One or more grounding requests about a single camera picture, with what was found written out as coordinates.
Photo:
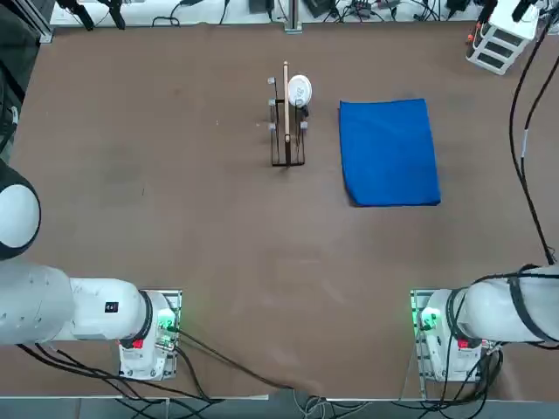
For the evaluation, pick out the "red and black device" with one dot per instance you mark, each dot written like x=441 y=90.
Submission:
x=362 y=5

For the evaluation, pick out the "white paper cup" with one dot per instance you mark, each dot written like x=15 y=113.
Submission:
x=300 y=89

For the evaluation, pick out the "blue microfibre towel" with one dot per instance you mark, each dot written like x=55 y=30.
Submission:
x=388 y=153

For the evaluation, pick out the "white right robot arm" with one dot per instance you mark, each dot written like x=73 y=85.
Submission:
x=502 y=314

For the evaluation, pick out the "black power adapter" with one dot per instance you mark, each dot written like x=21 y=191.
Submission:
x=457 y=4

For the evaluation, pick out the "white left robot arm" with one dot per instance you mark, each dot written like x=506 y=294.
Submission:
x=43 y=305

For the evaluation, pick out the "black stand leg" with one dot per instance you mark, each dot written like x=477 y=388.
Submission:
x=117 y=17
x=83 y=17

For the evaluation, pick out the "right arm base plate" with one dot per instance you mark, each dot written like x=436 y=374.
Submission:
x=421 y=362

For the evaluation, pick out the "aluminium frame profile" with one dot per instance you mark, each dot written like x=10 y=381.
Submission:
x=37 y=22

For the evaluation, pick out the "aluminium camera post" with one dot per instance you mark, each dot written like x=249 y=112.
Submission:
x=292 y=17

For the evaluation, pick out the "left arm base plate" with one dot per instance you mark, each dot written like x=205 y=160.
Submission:
x=177 y=305

